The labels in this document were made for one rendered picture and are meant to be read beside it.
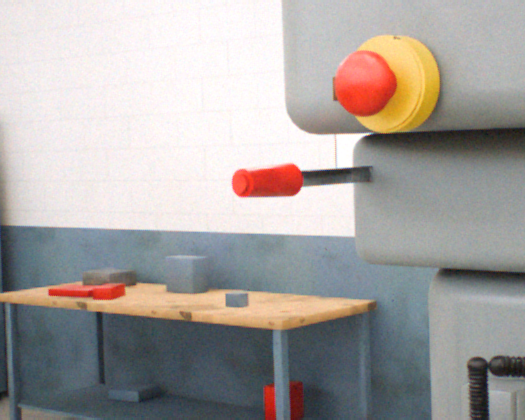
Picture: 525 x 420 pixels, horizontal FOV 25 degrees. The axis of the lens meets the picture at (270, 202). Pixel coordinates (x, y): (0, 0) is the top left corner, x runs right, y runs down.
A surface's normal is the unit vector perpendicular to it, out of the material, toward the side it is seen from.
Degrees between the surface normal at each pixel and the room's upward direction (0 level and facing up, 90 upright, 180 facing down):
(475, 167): 90
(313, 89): 90
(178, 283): 90
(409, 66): 90
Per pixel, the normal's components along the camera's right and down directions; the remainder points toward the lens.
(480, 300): -0.66, -0.07
